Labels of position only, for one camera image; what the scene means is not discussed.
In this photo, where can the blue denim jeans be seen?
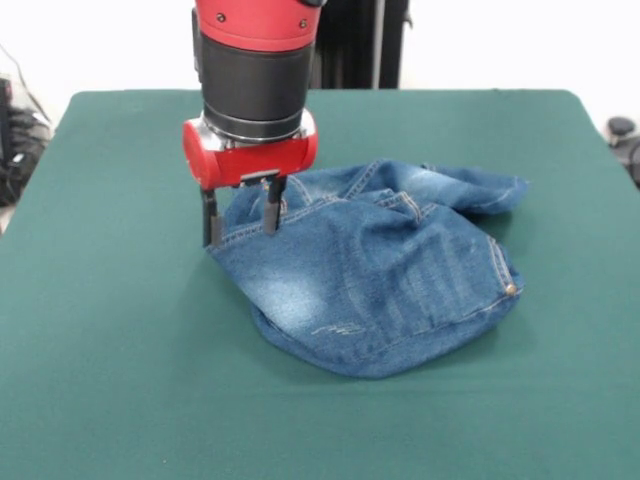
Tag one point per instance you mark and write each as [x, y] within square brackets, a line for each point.
[370, 270]

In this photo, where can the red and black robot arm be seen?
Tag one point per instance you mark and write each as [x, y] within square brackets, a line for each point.
[255, 75]

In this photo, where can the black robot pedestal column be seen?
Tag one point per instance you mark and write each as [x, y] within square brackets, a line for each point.
[360, 45]

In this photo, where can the black round-topped device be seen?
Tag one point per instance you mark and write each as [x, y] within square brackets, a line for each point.
[622, 127]

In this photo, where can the dark green table cloth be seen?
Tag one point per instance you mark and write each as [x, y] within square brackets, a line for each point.
[125, 325]

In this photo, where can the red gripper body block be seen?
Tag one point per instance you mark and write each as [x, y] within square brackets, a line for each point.
[250, 160]

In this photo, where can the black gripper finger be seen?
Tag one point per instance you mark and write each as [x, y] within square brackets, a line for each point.
[274, 205]
[210, 220]

